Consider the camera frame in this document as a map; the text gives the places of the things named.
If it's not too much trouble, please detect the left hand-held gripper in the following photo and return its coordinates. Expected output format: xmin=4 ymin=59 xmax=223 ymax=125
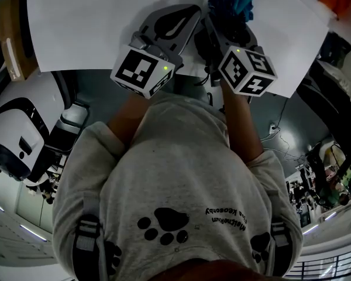
xmin=109 ymin=4 xmax=202 ymax=100

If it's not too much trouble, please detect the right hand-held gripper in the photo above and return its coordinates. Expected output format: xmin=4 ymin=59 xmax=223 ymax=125
xmin=204 ymin=12 xmax=279 ymax=97

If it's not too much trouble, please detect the person's left forearm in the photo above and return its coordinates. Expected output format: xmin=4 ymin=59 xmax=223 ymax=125
xmin=106 ymin=91 xmax=150 ymax=146

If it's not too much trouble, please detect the person's right forearm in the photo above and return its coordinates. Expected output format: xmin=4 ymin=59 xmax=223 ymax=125
xmin=220 ymin=82 xmax=264 ymax=167

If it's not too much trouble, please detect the white table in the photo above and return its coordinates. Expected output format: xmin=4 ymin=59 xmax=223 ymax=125
xmin=25 ymin=0 xmax=331 ymax=99

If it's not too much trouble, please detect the grey suitcase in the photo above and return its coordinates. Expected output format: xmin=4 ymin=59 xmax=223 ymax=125
xmin=320 ymin=31 xmax=351 ymax=67

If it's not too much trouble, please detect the grey paw print sweatshirt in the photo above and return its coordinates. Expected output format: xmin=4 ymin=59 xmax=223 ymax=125
xmin=51 ymin=94 xmax=304 ymax=281

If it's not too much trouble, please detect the grey machine base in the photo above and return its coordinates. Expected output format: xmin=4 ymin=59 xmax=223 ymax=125
xmin=46 ymin=101 xmax=91 ymax=155

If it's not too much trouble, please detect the brown cardboard box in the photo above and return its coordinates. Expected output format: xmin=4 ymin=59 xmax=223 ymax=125
xmin=0 ymin=0 xmax=41 ymax=82

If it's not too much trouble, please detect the black metal railing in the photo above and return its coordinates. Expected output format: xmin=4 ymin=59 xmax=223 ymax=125
xmin=294 ymin=248 xmax=351 ymax=281

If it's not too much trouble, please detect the black gripper camera module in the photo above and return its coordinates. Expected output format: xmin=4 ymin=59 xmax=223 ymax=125
xmin=194 ymin=29 xmax=222 ymax=88

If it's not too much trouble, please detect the grey harness strap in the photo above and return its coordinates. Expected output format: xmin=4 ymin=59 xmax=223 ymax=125
xmin=72 ymin=191 xmax=106 ymax=281
xmin=269 ymin=220 xmax=293 ymax=277

